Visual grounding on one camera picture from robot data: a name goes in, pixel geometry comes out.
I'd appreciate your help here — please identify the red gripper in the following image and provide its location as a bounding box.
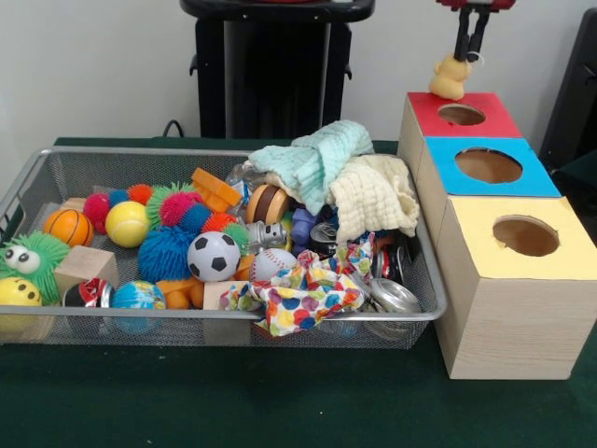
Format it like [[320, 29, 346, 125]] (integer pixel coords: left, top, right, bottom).
[[436, 0, 520, 63]]

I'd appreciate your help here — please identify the yellow duck plush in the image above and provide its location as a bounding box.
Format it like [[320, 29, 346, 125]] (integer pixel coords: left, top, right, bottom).
[[428, 51, 487, 101]]

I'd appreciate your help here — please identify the cream waffle cloth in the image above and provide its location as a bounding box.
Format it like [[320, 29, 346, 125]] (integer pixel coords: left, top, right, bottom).
[[260, 154, 422, 245]]

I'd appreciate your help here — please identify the light blue waffle cloth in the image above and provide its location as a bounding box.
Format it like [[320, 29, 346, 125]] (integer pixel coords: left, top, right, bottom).
[[249, 119, 377, 216]]

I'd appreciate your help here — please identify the orange plastic tray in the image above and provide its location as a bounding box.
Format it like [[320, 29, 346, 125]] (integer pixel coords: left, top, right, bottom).
[[190, 167, 243, 215]]

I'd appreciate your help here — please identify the multicolour spiky caterpillar toy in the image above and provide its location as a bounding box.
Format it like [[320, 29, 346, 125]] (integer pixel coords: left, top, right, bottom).
[[146, 181, 252, 251]]

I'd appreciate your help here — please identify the wooden box with three holes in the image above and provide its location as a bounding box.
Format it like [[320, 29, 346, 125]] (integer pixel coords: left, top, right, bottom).
[[398, 91, 597, 380]]

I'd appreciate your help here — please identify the clear mesh bin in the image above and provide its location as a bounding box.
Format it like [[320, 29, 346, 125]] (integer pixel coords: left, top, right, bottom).
[[0, 147, 450, 351]]

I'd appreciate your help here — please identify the white baseball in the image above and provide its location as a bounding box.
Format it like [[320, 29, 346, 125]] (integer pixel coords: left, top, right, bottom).
[[250, 246, 299, 284]]

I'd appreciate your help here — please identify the colourful spotted cloth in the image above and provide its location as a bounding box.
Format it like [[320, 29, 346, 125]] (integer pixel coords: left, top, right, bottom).
[[221, 232, 375, 338]]

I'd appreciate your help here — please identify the black and white soccer ball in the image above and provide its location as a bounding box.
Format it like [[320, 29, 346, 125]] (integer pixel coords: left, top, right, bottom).
[[187, 231, 243, 283]]

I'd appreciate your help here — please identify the large blue spiky ball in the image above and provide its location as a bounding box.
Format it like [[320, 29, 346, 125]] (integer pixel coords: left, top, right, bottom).
[[137, 226, 197, 285]]

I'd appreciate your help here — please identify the plain yellow ball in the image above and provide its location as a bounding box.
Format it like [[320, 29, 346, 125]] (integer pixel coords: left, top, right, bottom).
[[104, 200, 151, 248]]

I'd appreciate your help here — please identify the dark green table cloth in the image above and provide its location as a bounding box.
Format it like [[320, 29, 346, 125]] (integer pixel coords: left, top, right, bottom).
[[0, 135, 597, 448]]

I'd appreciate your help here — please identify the orange basketball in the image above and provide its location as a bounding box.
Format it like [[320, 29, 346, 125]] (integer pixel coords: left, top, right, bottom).
[[43, 208, 95, 247]]

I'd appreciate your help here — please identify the green googly-eyed puffer ball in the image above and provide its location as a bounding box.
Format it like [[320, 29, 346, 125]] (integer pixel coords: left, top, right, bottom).
[[0, 231, 71, 304]]

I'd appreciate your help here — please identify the black furniture frame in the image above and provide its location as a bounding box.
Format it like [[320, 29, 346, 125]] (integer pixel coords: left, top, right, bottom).
[[538, 7, 597, 174]]

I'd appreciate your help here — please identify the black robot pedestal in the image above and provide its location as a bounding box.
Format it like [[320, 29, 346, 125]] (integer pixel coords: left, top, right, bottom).
[[179, 0, 377, 140]]

